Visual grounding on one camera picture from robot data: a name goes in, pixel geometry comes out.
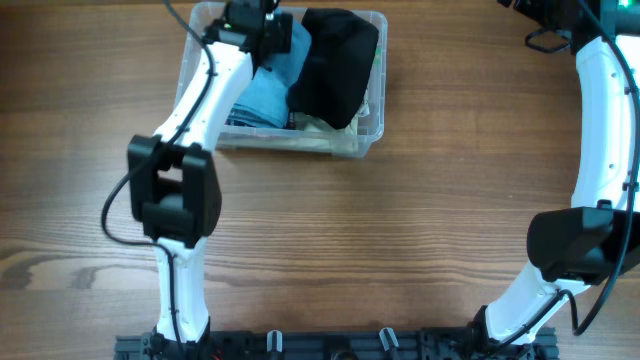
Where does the blue denim cloth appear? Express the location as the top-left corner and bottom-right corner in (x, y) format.
(227, 20), (311, 129)

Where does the black garment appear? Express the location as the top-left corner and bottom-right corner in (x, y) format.
(287, 8), (379, 129)

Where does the cream cloth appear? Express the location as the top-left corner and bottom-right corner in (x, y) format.
(218, 113), (371, 157)

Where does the clear plastic storage container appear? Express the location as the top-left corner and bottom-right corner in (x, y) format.
(174, 2), (388, 158)

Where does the white printed t-shirt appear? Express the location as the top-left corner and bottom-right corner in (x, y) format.
(356, 45), (382, 118)

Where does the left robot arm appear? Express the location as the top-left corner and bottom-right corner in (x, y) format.
(127, 1), (293, 359)

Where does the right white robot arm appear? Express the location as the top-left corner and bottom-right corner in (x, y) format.
(469, 0), (639, 356)

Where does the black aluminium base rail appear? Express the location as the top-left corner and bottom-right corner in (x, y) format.
(113, 328), (560, 360)

